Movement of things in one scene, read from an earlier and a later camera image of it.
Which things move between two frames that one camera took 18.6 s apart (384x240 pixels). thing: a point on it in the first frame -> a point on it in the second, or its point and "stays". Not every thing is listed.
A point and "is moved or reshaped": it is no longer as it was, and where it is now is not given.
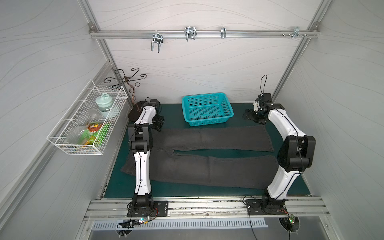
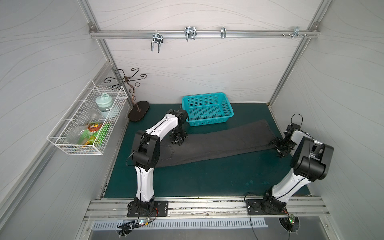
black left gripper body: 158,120 -> 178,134
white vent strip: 207,223 stays
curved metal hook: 190,32 stays
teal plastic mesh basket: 208,108 stays
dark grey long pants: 168,166 is moved or reshaped
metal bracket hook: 295,33 stays
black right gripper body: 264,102 -> 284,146
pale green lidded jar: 103,102 stays
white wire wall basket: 88,123 stays
